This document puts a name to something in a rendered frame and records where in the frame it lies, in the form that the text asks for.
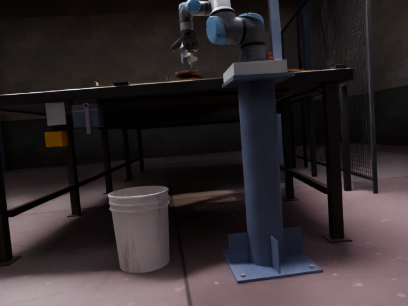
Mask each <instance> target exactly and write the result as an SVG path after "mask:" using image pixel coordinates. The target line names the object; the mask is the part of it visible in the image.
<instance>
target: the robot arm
mask: <svg viewBox="0 0 408 306"><path fill-rule="evenodd" d="M178 12H179V17H180V31H181V34H182V35H183V36H182V37H181V38H180V39H179V40H178V41H176V42H175V43H174V44H173V45H172V46H171V47H170V49H171V50H172V51H173V52H175V51H176V50H178V49H179V48H180V47H181V61H182V63H183V64H184V59H185V58H187V59H188V64H189V66H190V68H192V62H194V61H196V60H197V57H196V56H193V54H192V52H197V51H199V48H198V42H197V40H196V31H195V30H193V22H192V17H193V16H194V15H195V16H209V18H208V19H207V22H206V33H207V36H208V39H209V40H210V41H211V42H212V43H213V44H219V45H224V44H236V45H240V58H239V63H241V62H250V61H268V60H271V59H270V57H269V54H268V52H267V50H266V44H265V29H264V28H265V25H264V20H263V18H262V17H261V16H260V15H259V14H257V13H244V14H241V15H239V17H238V18H237V17H236V14H235V11H234V10H233V9H232V8H231V4H230V0H208V2H207V1H199V0H188V1H187V2H183V3H181V4H180V5H179V10H178Z"/></svg>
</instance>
